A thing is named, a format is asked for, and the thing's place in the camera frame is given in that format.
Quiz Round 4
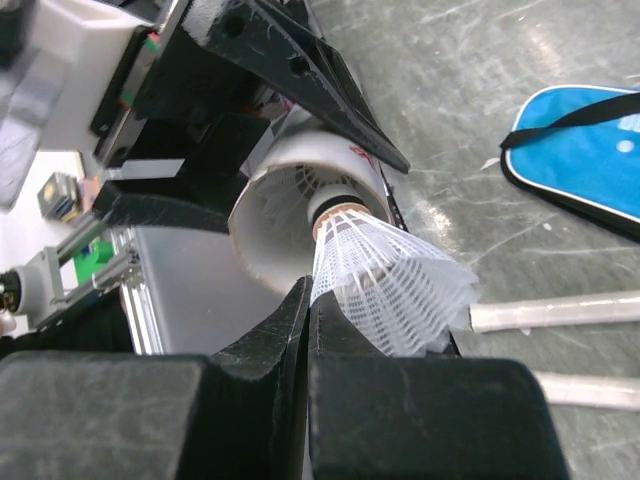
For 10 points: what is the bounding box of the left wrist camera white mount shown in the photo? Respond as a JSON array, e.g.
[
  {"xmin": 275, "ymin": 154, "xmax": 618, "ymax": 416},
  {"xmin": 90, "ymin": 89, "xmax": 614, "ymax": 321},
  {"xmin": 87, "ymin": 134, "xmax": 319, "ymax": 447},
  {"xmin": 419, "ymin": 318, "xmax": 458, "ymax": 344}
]
[{"xmin": 0, "ymin": 0, "xmax": 151, "ymax": 156}]

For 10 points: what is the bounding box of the left badminton racket white grip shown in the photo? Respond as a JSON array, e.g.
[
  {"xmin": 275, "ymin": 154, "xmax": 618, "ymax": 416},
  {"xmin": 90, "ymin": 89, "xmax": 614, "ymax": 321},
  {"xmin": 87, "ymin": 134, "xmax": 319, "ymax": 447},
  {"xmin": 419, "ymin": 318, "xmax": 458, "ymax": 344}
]
[{"xmin": 469, "ymin": 290, "xmax": 639, "ymax": 333}]

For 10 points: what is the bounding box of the right badminton racket white grip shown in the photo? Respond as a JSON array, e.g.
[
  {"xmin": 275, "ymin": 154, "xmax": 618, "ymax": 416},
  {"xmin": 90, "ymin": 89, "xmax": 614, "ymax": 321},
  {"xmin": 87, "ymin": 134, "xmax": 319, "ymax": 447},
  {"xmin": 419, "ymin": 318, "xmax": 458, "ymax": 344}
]
[{"xmin": 533, "ymin": 371, "xmax": 639, "ymax": 412}]

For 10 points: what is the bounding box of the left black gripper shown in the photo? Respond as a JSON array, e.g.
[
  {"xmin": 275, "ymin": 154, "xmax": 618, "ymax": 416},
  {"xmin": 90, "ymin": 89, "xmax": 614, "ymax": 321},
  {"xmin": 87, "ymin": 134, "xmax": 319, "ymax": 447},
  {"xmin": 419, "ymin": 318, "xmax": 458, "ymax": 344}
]
[{"xmin": 91, "ymin": 1, "xmax": 410, "ymax": 233}]

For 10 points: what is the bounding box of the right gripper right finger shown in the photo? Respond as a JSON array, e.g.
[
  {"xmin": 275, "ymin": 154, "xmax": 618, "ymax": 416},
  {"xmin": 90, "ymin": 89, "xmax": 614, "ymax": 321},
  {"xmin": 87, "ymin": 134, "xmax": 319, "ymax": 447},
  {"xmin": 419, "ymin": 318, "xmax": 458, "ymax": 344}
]
[{"xmin": 308, "ymin": 294, "xmax": 454, "ymax": 479}]

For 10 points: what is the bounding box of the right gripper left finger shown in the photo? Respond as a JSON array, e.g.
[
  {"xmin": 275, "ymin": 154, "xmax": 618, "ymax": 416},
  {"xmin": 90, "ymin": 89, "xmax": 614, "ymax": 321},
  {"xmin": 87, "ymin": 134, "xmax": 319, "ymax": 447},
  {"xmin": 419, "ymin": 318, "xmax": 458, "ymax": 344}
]
[{"xmin": 176, "ymin": 277, "xmax": 312, "ymax": 479}]

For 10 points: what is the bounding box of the white shuttlecock tube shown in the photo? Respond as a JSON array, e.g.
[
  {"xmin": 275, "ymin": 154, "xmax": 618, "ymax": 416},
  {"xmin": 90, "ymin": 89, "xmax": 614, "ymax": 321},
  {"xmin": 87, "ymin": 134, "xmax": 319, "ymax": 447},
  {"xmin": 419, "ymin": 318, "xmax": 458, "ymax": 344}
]
[{"xmin": 228, "ymin": 106, "xmax": 392, "ymax": 295}]

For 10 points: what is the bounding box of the badminton racket white grip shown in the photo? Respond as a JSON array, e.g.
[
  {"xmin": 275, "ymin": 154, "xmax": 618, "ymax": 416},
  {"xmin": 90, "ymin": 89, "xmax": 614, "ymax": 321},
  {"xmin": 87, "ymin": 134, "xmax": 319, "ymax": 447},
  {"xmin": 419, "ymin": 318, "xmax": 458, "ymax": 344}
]
[
  {"xmin": 469, "ymin": 290, "xmax": 639, "ymax": 333},
  {"xmin": 533, "ymin": 371, "xmax": 639, "ymax": 412}
]

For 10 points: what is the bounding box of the blue sport racket bag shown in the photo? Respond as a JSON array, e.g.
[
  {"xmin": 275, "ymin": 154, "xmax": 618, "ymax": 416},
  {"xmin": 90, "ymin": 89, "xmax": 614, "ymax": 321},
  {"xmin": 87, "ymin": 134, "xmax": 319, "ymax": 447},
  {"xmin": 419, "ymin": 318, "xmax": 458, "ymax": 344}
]
[{"xmin": 500, "ymin": 84, "xmax": 639, "ymax": 235}]

